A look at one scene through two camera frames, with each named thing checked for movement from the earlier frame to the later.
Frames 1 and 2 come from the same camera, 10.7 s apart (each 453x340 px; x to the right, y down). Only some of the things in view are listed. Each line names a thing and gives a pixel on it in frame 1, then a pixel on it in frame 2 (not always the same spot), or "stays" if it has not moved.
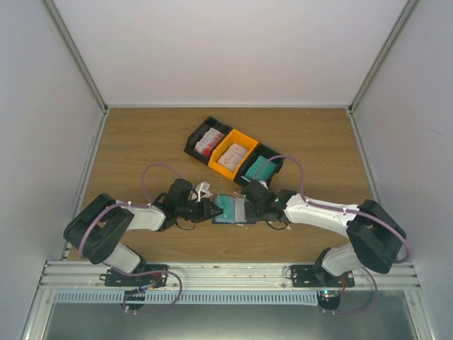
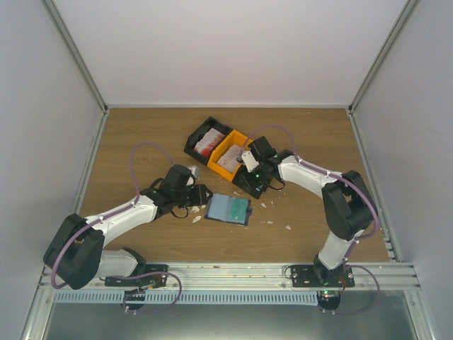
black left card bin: x=199 y=132 stays
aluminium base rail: x=83 y=275 stays
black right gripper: x=250 y=215 → x=259 y=185
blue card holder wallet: x=234 y=210 stays
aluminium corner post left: x=53 y=12 stays
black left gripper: x=205 y=212 → x=200 y=198
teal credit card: x=225 y=202 → x=238 y=210
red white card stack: x=209 y=142 stays
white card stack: x=232 y=158 stays
